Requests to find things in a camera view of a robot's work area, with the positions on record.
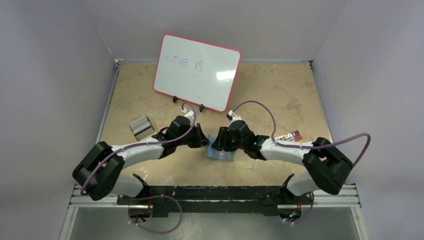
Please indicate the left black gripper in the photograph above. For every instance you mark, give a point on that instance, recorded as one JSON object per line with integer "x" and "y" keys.
{"x": 200, "y": 139}

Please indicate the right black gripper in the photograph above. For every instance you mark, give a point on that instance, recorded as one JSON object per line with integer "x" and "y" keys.
{"x": 220, "y": 139}

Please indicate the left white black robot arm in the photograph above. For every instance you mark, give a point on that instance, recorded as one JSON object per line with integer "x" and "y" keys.
{"x": 99, "y": 172}

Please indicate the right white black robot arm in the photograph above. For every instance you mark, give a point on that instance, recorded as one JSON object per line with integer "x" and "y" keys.
{"x": 327, "y": 168}

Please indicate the stack of credit cards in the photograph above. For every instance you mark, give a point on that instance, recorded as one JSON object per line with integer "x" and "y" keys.
{"x": 141, "y": 124}

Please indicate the gold oval metal tray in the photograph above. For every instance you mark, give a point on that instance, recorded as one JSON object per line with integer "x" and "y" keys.
{"x": 144, "y": 130}

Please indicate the colourful marker pack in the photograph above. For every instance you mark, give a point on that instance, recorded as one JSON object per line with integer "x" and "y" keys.
{"x": 293, "y": 136}

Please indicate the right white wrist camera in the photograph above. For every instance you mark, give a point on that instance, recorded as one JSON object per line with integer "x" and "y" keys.
{"x": 232, "y": 116}

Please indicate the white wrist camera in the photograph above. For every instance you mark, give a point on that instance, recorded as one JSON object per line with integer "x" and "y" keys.
{"x": 232, "y": 116}
{"x": 191, "y": 115}

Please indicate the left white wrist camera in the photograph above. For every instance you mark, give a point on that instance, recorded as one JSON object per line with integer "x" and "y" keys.
{"x": 191, "y": 115}

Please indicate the white board with red frame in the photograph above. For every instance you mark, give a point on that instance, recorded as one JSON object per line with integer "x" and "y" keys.
{"x": 196, "y": 71}

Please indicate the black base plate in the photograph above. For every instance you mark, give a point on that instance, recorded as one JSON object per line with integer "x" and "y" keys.
{"x": 269, "y": 201}

